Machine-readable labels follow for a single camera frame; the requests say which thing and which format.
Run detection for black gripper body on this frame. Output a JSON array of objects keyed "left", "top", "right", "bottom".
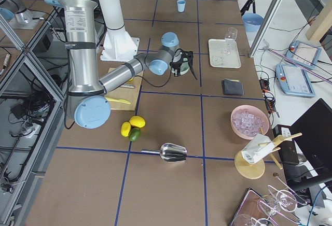
[{"left": 170, "top": 52, "right": 182, "bottom": 72}]

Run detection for green bowl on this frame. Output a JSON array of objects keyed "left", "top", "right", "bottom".
[{"left": 180, "top": 59, "right": 189, "bottom": 76}]

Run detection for light blue cup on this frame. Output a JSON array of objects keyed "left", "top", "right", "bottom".
[{"left": 177, "top": 0, "right": 186, "bottom": 12}]

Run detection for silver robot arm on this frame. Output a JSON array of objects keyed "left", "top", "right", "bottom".
[{"left": 45, "top": 0, "right": 183, "bottom": 129}]

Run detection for blue bowl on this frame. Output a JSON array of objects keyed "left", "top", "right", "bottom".
[{"left": 242, "top": 13, "right": 264, "bottom": 32}]

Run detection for metal ice scoop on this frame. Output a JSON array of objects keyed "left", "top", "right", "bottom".
[{"left": 141, "top": 143, "right": 187, "bottom": 162}]

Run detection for pink bowl of ice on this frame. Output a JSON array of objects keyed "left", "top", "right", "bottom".
[{"left": 230, "top": 105, "right": 270, "bottom": 139}]

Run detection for cream bear tray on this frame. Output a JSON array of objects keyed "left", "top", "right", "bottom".
[{"left": 208, "top": 39, "right": 241, "bottom": 69}]

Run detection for wooden cutting board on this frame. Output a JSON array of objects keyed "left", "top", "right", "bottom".
[{"left": 105, "top": 77, "right": 142, "bottom": 111}]

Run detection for steel muddler black tip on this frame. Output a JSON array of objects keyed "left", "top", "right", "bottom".
[{"left": 120, "top": 84, "right": 135, "bottom": 89}]

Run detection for clear wine glass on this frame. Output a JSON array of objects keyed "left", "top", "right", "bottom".
[{"left": 222, "top": 27, "right": 238, "bottom": 55}]

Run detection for yellow lemon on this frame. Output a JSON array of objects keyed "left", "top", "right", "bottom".
[
  {"left": 120, "top": 121, "right": 131, "bottom": 137},
  {"left": 129, "top": 116, "right": 146, "bottom": 128}
]

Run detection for yellow plastic knife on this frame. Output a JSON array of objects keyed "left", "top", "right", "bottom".
[{"left": 105, "top": 97, "right": 131, "bottom": 105}]

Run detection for green lime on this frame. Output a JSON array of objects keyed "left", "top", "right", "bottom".
[{"left": 128, "top": 128, "right": 141, "bottom": 142}]

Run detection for blue teach pendant near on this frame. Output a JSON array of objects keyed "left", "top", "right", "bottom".
[{"left": 275, "top": 64, "right": 315, "bottom": 98}]

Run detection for blue teach pendant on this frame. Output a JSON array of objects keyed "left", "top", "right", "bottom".
[
  {"left": 286, "top": 40, "right": 322, "bottom": 69},
  {"left": 275, "top": 64, "right": 315, "bottom": 98}
]

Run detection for wooden stand with white box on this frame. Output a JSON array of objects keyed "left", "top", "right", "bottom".
[{"left": 234, "top": 133, "right": 302, "bottom": 179}]

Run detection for blue teach pendant far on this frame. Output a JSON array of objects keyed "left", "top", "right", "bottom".
[{"left": 286, "top": 40, "right": 322, "bottom": 69}]

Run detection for black monitor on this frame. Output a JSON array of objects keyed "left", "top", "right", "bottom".
[{"left": 289, "top": 98, "right": 331, "bottom": 191}]

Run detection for upside-down glasses on tray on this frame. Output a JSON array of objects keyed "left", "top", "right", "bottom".
[{"left": 229, "top": 173, "right": 308, "bottom": 225}]

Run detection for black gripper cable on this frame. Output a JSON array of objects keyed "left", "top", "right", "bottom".
[{"left": 141, "top": 51, "right": 198, "bottom": 86}]

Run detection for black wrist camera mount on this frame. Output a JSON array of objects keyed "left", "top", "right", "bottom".
[{"left": 181, "top": 51, "right": 193, "bottom": 64}]

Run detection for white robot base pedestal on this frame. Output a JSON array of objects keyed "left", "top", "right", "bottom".
[{"left": 99, "top": 0, "right": 137, "bottom": 62}]

